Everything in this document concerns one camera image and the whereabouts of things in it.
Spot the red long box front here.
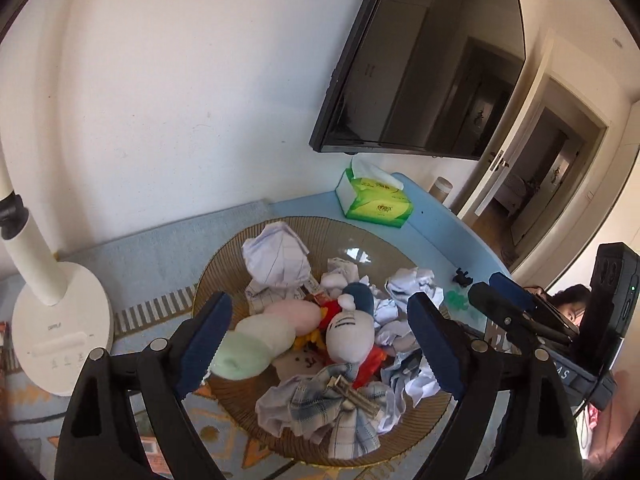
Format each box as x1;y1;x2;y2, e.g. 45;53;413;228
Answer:
137;435;168;476

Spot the blue checked cloth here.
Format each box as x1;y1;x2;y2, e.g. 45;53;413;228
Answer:
256;362;407;458

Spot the white cat plush red bow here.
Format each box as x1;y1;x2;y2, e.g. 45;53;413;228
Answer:
292;281;381;363

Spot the golden ribbed bowl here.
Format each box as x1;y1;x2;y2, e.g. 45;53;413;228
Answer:
191;216;468;468

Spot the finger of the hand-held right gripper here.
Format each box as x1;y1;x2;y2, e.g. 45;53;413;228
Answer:
489;271;583;336
467;281;571;356

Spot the large pastel three-ball plush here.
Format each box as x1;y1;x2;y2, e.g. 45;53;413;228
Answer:
210;300;323;380

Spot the orange snack bag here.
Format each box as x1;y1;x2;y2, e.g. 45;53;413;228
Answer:
352;345;387;391

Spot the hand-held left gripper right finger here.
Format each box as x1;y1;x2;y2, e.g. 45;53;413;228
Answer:
406;291;586;480

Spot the black wall television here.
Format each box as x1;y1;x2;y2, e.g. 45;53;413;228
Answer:
309;0;527;162

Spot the white cylindrical cup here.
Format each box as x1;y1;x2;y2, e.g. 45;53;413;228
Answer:
429;176;453;206

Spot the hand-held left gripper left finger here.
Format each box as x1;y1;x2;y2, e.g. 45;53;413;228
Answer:
55;291;234;480

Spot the white desk lamp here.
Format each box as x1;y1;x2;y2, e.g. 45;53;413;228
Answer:
0;135;115;396

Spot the patterned blue-grey table mat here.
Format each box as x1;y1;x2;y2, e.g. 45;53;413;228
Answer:
0;200;451;480

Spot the white door with frame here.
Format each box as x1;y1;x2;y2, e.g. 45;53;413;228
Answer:
452;30;611;271

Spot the person's head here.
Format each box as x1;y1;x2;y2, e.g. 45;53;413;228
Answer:
545;284;593;331

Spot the person's right forearm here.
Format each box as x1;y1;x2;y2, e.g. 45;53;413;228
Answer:
582;370;633;466

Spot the green tissue pack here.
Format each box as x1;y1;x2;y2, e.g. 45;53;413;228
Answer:
334;155;416;229

